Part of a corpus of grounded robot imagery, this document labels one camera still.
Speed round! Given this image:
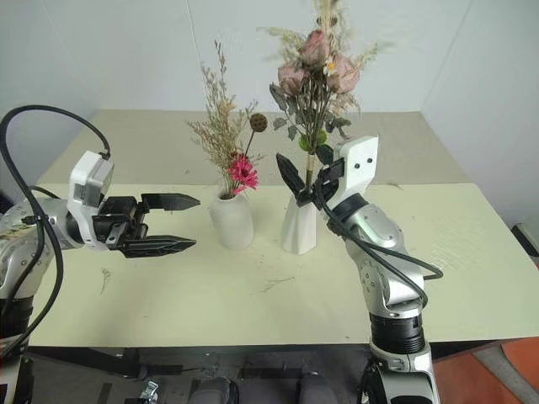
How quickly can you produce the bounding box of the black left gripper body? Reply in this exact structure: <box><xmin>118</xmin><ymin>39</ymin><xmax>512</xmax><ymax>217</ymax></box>
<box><xmin>92</xmin><ymin>195</ymin><xmax>149</xmax><ymax>253</ymax></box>

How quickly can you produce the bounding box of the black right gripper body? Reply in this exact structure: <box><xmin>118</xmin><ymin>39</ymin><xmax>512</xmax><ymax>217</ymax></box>
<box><xmin>312</xmin><ymin>157</ymin><xmax>347</xmax><ymax>201</ymax></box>

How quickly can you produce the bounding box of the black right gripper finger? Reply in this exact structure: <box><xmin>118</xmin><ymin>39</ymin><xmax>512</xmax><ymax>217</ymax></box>
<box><xmin>296</xmin><ymin>186</ymin><xmax>323</xmax><ymax>208</ymax></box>
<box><xmin>275</xmin><ymin>152</ymin><xmax>307</xmax><ymax>195</ymax></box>

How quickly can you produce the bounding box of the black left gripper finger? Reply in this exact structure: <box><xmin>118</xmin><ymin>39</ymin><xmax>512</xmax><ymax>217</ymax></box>
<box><xmin>140</xmin><ymin>192</ymin><xmax>201</xmax><ymax>213</ymax></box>
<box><xmin>121</xmin><ymin>235</ymin><xmax>198</xmax><ymax>259</ymax></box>

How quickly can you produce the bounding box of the dried pink rose bouquet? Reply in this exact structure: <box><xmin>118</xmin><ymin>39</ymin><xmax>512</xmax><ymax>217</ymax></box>
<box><xmin>255</xmin><ymin>0</ymin><xmax>396</xmax><ymax>199</ymax></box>

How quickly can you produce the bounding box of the angular white vase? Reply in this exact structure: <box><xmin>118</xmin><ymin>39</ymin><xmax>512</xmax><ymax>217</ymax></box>
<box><xmin>280</xmin><ymin>195</ymin><xmax>318</xmax><ymax>255</ymax></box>

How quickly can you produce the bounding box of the pink gerbera dried grass bouquet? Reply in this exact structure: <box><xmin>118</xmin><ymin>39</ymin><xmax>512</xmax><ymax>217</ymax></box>
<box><xmin>186</xmin><ymin>40</ymin><xmax>265</xmax><ymax>201</ymax></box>

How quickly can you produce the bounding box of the round white vase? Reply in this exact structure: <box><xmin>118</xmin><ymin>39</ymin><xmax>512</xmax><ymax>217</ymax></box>
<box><xmin>209</xmin><ymin>191</ymin><xmax>255</xmax><ymax>252</ymax></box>

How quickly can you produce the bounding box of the long dried twig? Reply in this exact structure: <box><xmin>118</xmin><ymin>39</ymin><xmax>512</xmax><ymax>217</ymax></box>
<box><xmin>259</xmin><ymin>274</ymin><xmax>296</xmax><ymax>295</ymax></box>

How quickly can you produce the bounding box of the silver metal clamp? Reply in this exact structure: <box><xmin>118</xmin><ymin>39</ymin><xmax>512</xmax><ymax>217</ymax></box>
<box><xmin>140</xmin><ymin>380</ymin><xmax>160</xmax><ymax>404</ymax></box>

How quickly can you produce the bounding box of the dark rounded shape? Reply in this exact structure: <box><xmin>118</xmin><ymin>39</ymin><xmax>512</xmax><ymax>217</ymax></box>
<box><xmin>189</xmin><ymin>375</ymin><xmax>233</xmax><ymax>404</ymax></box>

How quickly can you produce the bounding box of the orange object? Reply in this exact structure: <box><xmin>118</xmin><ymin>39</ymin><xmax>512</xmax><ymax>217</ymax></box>
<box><xmin>432</xmin><ymin>335</ymin><xmax>539</xmax><ymax>404</ymax></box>

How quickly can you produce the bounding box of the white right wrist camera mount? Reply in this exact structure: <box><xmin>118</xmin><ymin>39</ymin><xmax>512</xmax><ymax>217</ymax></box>
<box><xmin>326</xmin><ymin>135</ymin><xmax>380</xmax><ymax>212</ymax></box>

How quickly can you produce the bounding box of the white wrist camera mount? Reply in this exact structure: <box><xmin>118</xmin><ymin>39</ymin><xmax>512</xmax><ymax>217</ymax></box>
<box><xmin>326</xmin><ymin>135</ymin><xmax>380</xmax><ymax>212</ymax></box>
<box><xmin>67</xmin><ymin>150</ymin><xmax>116</xmax><ymax>250</ymax></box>

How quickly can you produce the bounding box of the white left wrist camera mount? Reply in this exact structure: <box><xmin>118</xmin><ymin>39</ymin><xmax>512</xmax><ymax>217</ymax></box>
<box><xmin>67</xmin><ymin>150</ymin><xmax>116</xmax><ymax>250</ymax></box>

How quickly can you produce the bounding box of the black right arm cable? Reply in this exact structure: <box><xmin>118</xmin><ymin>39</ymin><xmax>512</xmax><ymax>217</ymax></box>
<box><xmin>311</xmin><ymin>167</ymin><xmax>445</xmax><ymax>313</ymax></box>

